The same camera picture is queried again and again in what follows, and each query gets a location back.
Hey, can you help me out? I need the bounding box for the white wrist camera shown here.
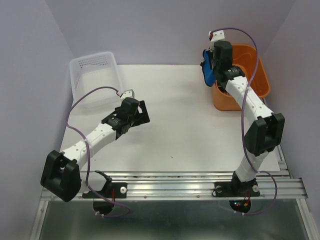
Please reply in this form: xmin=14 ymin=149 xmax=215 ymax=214
xmin=120 ymin=89 xmax=135 ymax=102
xmin=208 ymin=30 xmax=225 ymax=51

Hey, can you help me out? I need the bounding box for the aluminium mounting rail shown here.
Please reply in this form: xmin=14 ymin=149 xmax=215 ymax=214
xmin=41 ymin=171 xmax=310 ymax=201

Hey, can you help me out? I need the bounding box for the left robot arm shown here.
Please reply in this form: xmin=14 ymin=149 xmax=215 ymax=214
xmin=40 ymin=97 xmax=150 ymax=202

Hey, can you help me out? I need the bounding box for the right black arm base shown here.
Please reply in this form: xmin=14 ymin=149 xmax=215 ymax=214
xmin=214 ymin=181 xmax=261 ymax=199

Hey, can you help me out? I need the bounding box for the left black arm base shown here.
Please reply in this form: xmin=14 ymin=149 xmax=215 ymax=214
xmin=97 ymin=182 xmax=128 ymax=200

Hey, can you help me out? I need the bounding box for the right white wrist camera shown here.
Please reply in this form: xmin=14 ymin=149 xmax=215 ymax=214
xmin=208 ymin=30 xmax=225 ymax=51

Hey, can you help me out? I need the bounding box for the white perforated basket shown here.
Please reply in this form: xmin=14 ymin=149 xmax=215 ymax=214
xmin=69 ymin=51 xmax=124 ymax=108

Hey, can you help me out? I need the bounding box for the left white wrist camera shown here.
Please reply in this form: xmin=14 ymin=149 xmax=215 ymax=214
xmin=120 ymin=89 xmax=135 ymax=102

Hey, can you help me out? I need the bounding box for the orange plastic basket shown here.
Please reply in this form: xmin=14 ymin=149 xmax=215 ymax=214
xmin=212 ymin=44 xmax=270 ymax=111

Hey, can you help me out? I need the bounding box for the blue towel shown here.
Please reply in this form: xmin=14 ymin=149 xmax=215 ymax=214
xmin=200 ymin=49 xmax=216 ymax=87

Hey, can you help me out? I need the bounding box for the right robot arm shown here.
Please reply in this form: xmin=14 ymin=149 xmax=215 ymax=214
xmin=212 ymin=40 xmax=285 ymax=198

